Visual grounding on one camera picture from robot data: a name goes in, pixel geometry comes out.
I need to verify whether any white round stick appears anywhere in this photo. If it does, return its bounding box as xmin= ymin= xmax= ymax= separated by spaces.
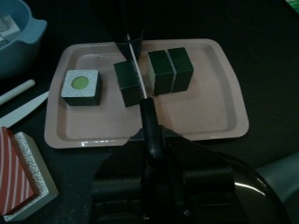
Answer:
xmin=0 ymin=79 xmax=36 ymax=107

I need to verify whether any grey blue rounded object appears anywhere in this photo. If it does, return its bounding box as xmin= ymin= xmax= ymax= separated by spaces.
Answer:
xmin=255 ymin=152 xmax=299 ymax=214

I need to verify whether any white toy sushi block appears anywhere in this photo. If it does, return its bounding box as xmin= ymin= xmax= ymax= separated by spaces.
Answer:
xmin=0 ymin=14 xmax=21 ymax=46

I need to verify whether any black handled toy knife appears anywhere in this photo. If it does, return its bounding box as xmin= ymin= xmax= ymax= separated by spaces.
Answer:
xmin=113 ymin=33 xmax=167 ymax=224

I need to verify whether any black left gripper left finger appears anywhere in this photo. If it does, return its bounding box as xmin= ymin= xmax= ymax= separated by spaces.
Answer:
xmin=89 ymin=128 xmax=149 ymax=224

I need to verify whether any dark green sushi roll slice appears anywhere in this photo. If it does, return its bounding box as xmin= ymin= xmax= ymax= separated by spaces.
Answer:
xmin=112 ymin=59 xmax=144 ymax=108
xmin=145 ymin=49 xmax=176 ymax=96
xmin=165 ymin=46 xmax=195 ymax=94

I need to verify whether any sushi roll piece green centre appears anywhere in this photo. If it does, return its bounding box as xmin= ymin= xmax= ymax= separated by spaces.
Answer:
xmin=60 ymin=69 xmax=104 ymax=107

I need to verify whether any pink plastic tray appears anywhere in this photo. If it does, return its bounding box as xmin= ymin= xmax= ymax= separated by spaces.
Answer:
xmin=42 ymin=38 xmax=249 ymax=150

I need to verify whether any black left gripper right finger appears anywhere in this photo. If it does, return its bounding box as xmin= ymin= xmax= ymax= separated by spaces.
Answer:
xmin=160 ymin=125 xmax=237 ymax=224

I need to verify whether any light blue plastic bowl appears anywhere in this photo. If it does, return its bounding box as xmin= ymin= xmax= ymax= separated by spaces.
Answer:
xmin=0 ymin=0 xmax=48 ymax=81

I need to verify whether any red striped fish slab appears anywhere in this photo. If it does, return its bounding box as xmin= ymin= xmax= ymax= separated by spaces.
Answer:
xmin=2 ymin=130 xmax=60 ymax=223

